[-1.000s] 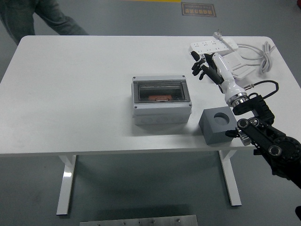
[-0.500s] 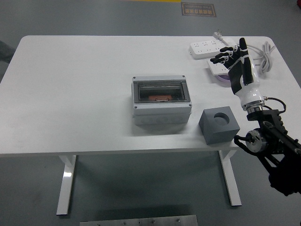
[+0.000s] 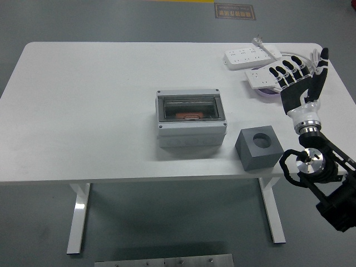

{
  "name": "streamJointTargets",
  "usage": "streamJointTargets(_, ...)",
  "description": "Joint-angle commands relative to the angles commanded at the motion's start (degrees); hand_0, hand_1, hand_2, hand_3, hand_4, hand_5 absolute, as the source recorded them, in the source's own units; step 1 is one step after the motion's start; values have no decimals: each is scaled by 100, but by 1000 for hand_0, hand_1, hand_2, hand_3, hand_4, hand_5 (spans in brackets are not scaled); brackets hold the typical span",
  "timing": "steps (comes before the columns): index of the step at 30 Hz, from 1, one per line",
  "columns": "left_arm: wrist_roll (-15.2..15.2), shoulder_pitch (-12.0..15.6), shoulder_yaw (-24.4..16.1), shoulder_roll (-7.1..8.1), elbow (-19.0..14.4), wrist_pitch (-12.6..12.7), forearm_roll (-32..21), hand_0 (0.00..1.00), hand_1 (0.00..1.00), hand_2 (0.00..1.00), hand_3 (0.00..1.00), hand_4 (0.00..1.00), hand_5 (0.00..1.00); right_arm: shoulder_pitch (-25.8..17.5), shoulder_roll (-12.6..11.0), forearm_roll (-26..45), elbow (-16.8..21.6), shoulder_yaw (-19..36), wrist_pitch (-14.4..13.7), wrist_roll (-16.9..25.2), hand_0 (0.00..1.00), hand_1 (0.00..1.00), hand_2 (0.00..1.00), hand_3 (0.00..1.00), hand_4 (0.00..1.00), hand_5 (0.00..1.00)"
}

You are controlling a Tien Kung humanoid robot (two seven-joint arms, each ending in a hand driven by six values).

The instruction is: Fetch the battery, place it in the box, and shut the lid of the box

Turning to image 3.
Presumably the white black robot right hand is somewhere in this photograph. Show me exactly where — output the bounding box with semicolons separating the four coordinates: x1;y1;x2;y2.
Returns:
269;47;329;126

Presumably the grey plastic junction box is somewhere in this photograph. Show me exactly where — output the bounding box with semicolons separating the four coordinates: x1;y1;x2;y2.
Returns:
155;88;228;148

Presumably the orange cylindrical battery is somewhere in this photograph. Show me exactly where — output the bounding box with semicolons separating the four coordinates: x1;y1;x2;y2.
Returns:
175;112;204;121

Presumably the transparent hinged box lid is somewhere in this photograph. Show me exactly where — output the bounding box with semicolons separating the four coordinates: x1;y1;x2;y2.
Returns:
157;95;224;123

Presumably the grey block battery holder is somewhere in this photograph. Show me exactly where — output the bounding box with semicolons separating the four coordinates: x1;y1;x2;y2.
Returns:
235;125;284;172

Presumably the purple round disc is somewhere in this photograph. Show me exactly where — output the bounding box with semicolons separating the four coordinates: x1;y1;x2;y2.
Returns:
251;66;281;97

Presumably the flat white socket panel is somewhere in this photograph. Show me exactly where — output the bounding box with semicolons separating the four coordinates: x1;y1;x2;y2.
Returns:
244;65;279;90

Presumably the long white power strip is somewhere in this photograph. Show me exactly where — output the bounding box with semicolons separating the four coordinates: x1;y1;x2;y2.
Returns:
222;46;282;71

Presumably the brown floor sign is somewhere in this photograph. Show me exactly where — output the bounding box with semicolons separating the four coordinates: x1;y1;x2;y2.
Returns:
214;2;256;21

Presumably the white table leg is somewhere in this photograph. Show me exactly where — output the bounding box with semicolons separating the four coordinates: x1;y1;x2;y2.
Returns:
258;177;287;245
66;182;92;255

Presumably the grey metal plate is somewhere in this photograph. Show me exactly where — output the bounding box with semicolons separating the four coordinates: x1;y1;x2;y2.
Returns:
93;253;234;267

